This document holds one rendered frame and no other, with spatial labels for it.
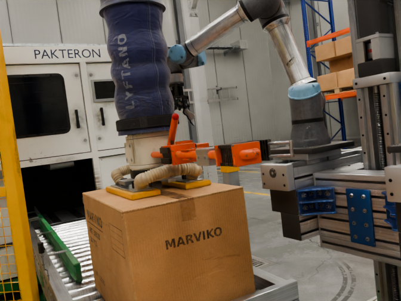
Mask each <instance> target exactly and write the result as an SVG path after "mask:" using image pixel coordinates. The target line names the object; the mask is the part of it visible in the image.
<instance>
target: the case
mask: <svg viewBox="0 0 401 301"><path fill-rule="evenodd" d="M160 192H161V194H160V195H158V196H151V197H148V198H142V199H137V200H130V199H127V198H124V197H122V196H119V195H115V194H113V193H110V192H107V191H106V189H100V190H96V191H90V192H83V193H82V196H83V200H84V209H85V217H86V222H87V230H88V239H89V244H90V252H91V260H92V268H93V273H94V282H95V287H96V289H97V290H98V291H99V293H100V294H101V295H102V297H103V298H104V300H105V301H231V300H235V299H237V298H240V297H243V296H246V295H248V294H251V293H254V292H255V282H254V272H253V266H252V256H251V246H250V241H249V231H248V221H247V215H246V205H245V196H244V189H243V186H234V185H225V184H221V183H211V184H210V185H209V186H203V187H199V188H193V189H188V190H185V189H179V188H173V187H170V186H164V185H162V188H161V189H160Z"/></svg>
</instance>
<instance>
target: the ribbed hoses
mask: <svg viewBox="0 0 401 301"><path fill-rule="evenodd" d="M130 171H131V169H129V164H128V165H124V166H121V167H118V168H116V169H114V170H113V171H112V172H111V177H112V179H113V181H114V182H115V184H116V185H120V184H119V182H118V180H120V179H123V178H124V177H123V176H126V175H128V174H130ZM200 174H202V167H201V166H198V165H197V164H194V163H186V164H178V165H172V164H170V165H164V166H161V167H158V168H155V169H154V168H153V169H152V170H150V171H147V172H146V171H145V173H141V174H138V175H137V176H136V177H135V179H134V189H135V190H142V189H146V188H147V186H146V185H148V184H149V183H151V182H153V181H154V182H155V181H158V180H160V179H164V178H168V177H170V176H178V175H179V176H180V175H186V179H187V180H196V179H197V178H198V176H199V175H200Z"/></svg>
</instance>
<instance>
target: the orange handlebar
mask: <svg viewBox="0 0 401 301"><path fill-rule="evenodd" d="M195 144H196V148H190V149H185V150H181V151H177V152H176V153H175V157H176V158H184V159H182V160H183V161H190V160H194V159H195V160H196V151H195V150H196V149H201V148H208V147H209V143H195ZM260 153H261V152H260V150H259V149H258V148H253V149H245V150H242V151H240V153H239V156H240V158H241V159H252V158H257V157H259V156H260ZM151 157H152V158H162V154H161V153H160V152H152V153H151ZM208 157H209V158H210V159H215V151H214V150H211V151H209V152H208Z"/></svg>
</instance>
